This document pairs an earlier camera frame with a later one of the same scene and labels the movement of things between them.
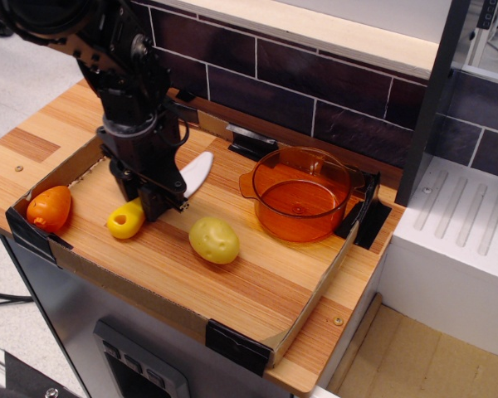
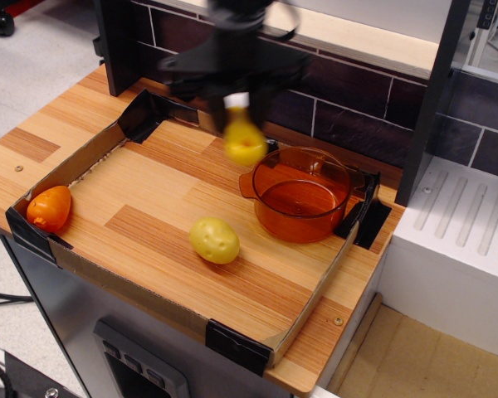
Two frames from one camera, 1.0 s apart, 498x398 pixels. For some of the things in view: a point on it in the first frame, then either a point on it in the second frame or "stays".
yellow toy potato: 214,240 stays
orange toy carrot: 49,209 stays
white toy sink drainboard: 451,260 stays
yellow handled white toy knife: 128,221 → 245,143
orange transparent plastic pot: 300,194 stays
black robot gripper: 142,148 → 238,60
